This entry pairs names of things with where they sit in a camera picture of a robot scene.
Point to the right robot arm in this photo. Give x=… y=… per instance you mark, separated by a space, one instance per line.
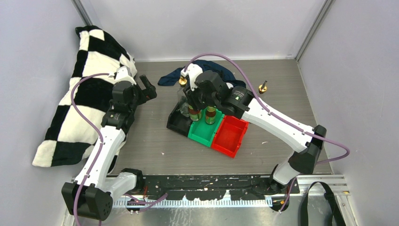
x=304 y=140

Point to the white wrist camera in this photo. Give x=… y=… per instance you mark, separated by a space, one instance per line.
x=124 y=74
x=191 y=72

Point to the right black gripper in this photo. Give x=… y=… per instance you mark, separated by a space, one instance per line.
x=191 y=96

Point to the dark blue shorts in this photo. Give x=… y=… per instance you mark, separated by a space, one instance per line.
x=226 y=75

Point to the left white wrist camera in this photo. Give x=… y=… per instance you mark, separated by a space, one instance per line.
x=124 y=74

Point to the black white checkered blanket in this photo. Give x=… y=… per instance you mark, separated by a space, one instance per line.
x=69 y=139

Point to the red plastic bin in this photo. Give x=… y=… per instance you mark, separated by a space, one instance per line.
x=229 y=135

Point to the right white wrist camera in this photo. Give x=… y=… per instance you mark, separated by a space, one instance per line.
x=191 y=72

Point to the green plastic bin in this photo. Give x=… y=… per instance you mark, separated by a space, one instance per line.
x=204 y=133

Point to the brown oil cruet gold spout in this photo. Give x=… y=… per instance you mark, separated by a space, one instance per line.
x=262 y=88

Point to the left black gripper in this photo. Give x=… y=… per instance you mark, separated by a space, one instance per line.
x=147 y=93

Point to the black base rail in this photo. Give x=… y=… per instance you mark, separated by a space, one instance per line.
x=208 y=187

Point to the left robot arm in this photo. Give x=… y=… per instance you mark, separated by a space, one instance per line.
x=89 y=195

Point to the sauce bottle yellow cap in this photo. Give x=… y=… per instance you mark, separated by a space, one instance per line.
x=195 y=115
x=210 y=115

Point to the black plastic bin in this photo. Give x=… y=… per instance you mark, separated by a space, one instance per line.
x=179 y=123

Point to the clear glass cruet gold spout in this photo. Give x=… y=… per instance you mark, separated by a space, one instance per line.
x=182 y=99

